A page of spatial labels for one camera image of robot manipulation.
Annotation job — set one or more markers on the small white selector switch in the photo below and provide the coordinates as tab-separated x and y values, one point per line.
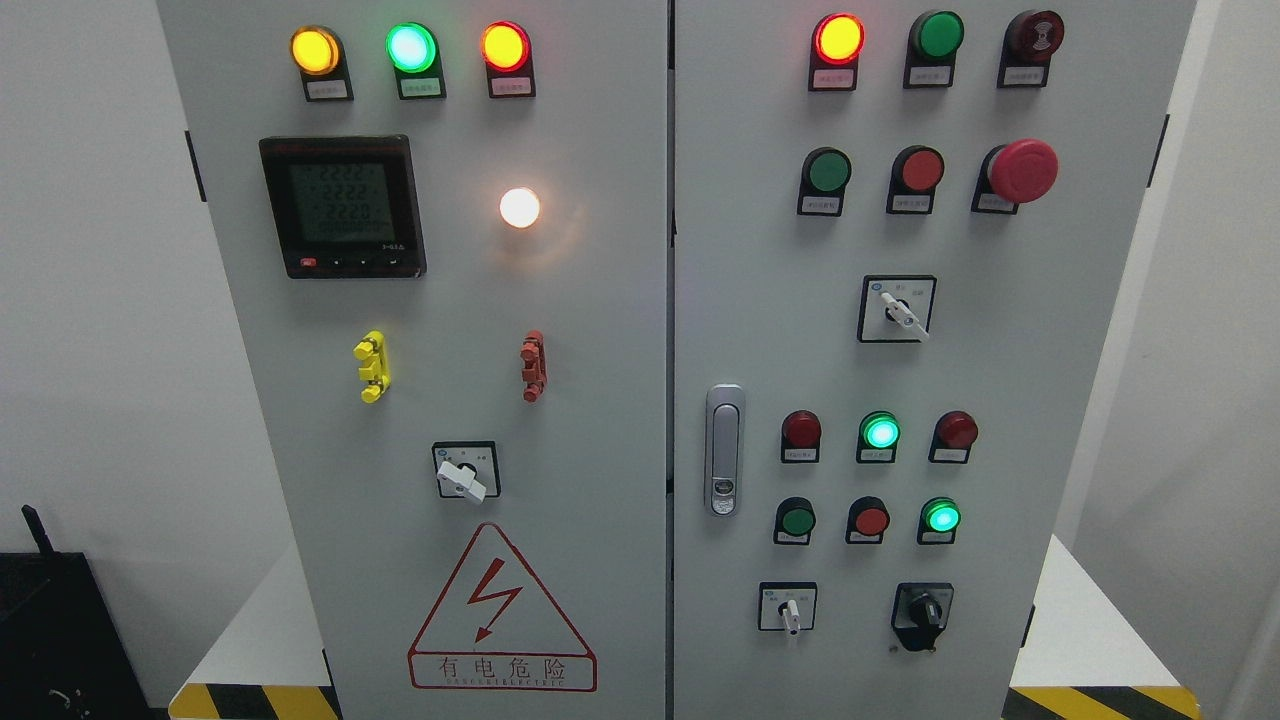
789	607

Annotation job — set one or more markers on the yellow indicator light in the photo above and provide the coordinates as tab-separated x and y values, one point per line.
321	58

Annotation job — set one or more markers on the green lit indicator light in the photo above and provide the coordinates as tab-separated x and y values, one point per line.
415	57
878	439

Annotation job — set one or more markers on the green unlit indicator light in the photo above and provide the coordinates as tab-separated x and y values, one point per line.
933	41

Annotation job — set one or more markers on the red electric hazard sticker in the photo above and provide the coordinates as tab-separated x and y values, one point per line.
496	627

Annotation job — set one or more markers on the green lit push button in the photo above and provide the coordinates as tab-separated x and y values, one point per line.
938	521

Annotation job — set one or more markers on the black knob selector switch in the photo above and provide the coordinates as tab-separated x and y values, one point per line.
920	613

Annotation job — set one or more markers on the grey cabinet door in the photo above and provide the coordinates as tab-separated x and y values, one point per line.
770	301
583	470

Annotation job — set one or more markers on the dark red indicator light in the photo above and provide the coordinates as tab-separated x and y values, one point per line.
953	439
800	438

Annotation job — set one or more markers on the white lit indicator lamp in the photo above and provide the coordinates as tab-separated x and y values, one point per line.
519	207

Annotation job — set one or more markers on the white platform hazard stripes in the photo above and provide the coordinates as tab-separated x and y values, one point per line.
1081	660

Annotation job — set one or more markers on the dark red buzzer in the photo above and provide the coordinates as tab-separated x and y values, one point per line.
1029	43

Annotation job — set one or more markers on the grey right cabinet door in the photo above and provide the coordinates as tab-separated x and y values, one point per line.
770	301

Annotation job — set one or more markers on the grey left cabinet door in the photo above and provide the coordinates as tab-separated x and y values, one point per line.
583	470

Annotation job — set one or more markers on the black digital power meter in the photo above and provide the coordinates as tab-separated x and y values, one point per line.
345	207

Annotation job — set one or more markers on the red lit indicator light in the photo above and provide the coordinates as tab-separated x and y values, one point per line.
835	48

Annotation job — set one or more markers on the red push button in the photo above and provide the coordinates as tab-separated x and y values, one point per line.
867	521
914	176

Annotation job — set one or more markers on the yellow terminal connector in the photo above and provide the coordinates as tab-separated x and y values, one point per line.
371	356

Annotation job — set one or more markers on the red emergency stop button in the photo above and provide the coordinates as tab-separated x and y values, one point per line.
1012	174

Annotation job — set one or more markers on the orange-red indicator light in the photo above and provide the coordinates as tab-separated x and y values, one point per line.
507	55

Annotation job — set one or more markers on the white handle selector switch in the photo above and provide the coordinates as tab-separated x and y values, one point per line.
467	469

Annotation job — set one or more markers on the red terminal connector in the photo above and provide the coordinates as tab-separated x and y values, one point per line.
534	372

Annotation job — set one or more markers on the silver cabinet door handle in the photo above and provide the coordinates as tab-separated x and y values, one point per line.
723	436

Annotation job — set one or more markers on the black box on floor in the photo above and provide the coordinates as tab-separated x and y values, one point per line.
61	657

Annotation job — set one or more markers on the white lever rotary switch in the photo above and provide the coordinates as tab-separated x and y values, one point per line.
896	308

